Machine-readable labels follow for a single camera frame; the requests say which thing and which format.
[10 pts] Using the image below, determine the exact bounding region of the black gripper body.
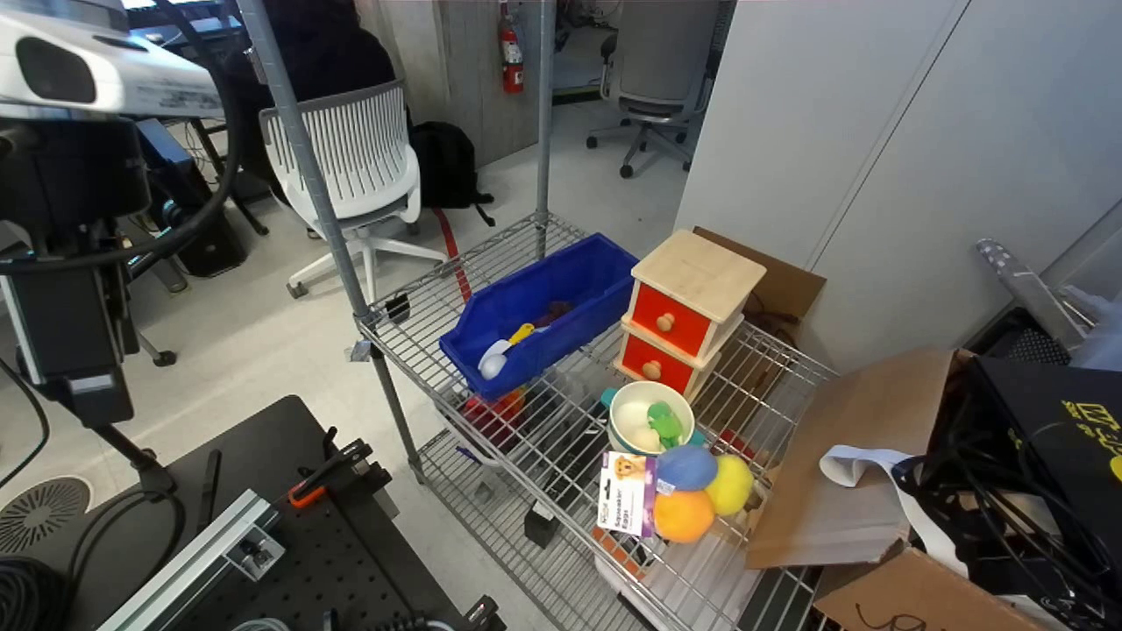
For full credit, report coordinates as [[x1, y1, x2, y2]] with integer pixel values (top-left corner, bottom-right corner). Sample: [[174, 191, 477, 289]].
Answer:
[[0, 116, 154, 267]]

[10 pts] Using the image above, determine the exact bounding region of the colourful toy pile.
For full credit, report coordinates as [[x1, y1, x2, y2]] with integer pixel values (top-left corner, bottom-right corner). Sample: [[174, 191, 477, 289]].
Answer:
[[594, 441, 762, 551]]

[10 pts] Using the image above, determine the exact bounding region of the blue plastic crate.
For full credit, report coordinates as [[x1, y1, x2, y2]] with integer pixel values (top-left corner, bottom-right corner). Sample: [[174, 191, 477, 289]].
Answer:
[[435, 229, 641, 404]]

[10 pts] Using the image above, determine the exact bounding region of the small white toy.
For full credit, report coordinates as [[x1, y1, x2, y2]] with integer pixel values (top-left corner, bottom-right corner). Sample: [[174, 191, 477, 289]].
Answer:
[[613, 394, 659, 449]]

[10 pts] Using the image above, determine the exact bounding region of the small green toy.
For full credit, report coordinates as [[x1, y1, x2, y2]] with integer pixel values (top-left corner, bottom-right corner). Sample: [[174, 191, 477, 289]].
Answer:
[[645, 400, 686, 449]]

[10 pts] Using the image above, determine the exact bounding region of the grey folding stand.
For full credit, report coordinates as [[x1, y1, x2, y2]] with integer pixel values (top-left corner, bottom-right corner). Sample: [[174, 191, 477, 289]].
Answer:
[[114, 242, 189, 367]]

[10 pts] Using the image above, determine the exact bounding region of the blue black equipment cart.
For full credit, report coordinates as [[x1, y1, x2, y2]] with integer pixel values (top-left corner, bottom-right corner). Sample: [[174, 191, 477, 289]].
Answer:
[[114, 0, 277, 279]]

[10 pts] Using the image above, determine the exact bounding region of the grey perforated round disc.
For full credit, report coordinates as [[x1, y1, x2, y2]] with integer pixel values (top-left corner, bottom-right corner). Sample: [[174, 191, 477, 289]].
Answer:
[[0, 472, 93, 562]]

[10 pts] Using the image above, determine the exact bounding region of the aluminium extrusion bar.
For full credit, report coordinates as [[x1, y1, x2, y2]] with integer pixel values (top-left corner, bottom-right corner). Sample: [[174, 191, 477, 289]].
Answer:
[[97, 489, 288, 631]]

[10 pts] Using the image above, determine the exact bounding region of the white mesh office chair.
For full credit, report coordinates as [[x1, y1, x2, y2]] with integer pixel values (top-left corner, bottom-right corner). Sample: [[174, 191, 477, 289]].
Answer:
[[256, 76, 452, 303]]

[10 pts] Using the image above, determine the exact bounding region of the black work table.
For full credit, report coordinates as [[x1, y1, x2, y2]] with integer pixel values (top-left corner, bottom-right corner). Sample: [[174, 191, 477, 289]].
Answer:
[[66, 394, 505, 631]]

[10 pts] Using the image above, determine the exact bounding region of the red plastic item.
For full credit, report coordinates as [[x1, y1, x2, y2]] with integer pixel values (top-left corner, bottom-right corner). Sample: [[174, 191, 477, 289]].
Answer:
[[460, 386, 534, 451]]

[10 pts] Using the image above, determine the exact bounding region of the red fire extinguisher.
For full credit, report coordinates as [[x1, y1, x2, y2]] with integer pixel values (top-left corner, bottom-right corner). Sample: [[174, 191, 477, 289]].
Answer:
[[494, 0, 529, 99]]

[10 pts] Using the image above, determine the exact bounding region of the small black block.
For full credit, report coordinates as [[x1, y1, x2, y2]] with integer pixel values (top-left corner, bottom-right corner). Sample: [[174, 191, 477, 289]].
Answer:
[[521, 503, 562, 551]]

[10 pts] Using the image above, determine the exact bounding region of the white bowl with green rim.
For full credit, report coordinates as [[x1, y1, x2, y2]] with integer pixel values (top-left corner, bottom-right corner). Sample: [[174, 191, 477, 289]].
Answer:
[[604, 378, 702, 461]]

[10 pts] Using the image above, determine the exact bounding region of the orange white small package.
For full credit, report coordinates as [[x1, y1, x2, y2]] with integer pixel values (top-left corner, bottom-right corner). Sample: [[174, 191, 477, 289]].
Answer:
[[588, 525, 651, 585]]

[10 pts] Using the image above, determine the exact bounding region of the grey office chair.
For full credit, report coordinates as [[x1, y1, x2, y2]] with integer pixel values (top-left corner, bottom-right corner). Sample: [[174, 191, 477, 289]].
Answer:
[[583, 0, 714, 182]]

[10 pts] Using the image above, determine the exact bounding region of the wooden box with red drawers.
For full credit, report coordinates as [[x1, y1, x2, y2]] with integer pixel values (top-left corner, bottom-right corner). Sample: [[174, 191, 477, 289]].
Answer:
[[613, 229, 768, 400]]

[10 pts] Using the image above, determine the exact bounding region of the flat brown cardboard sheet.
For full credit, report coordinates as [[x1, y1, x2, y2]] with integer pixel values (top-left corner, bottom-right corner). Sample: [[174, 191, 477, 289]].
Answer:
[[689, 224, 828, 349]]

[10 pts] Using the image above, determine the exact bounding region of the brown cardboard box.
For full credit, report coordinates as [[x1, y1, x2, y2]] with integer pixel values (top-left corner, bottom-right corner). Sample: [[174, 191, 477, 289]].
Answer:
[[747, 344, 1054, 631]]

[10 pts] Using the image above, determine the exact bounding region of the silver perforated metal bar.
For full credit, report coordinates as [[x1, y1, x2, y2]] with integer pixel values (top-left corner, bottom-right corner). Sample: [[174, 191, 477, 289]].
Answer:
[[973, 238, 1100, 349]]

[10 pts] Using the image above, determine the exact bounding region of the black box with yellow print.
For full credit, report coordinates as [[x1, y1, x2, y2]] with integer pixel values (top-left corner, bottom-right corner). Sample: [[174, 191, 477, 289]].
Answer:
[[977, 349, 1122, 565]]

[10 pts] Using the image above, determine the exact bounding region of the thin black cable loop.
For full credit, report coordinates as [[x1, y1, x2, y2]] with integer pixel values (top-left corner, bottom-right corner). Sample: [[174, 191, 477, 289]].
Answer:
[[0, 361, 51, 489]]

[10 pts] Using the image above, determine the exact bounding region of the black articulated camera stand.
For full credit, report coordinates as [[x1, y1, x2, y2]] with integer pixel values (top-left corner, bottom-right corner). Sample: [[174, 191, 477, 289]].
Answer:
[[84, 415, 187, 504]]

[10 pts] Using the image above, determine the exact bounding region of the black coiled cable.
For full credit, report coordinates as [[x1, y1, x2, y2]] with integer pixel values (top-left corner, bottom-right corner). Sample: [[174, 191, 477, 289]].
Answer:
[[0, 557, 73, 631]]

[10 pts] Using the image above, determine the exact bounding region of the black clamp with orange handle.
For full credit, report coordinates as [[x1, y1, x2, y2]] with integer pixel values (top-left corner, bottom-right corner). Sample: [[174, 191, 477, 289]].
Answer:
[[284, 436, 397, 519]]

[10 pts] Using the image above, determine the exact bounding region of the red strap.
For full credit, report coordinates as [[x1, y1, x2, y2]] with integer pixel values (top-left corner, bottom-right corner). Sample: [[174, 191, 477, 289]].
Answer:
[[430, 207, 477, 304]]

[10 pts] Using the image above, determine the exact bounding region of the white brush with yellow handle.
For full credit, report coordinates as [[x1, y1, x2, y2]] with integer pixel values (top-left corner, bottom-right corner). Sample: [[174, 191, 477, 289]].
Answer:
[[472, 318, 555, 383]]

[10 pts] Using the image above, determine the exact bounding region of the metal wire shelf rack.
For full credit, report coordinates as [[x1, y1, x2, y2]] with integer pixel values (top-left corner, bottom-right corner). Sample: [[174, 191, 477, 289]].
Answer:
[[238, 0, 844, 631]]

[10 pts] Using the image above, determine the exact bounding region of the white cloth strap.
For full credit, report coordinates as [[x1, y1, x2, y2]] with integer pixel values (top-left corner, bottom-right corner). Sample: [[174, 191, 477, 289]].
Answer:
[[818, 441, 973, 582]]

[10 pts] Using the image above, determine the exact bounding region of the black cable bundle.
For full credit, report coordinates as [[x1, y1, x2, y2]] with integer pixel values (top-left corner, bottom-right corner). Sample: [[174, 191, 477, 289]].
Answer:
[[889, 361, 1122, 626]]

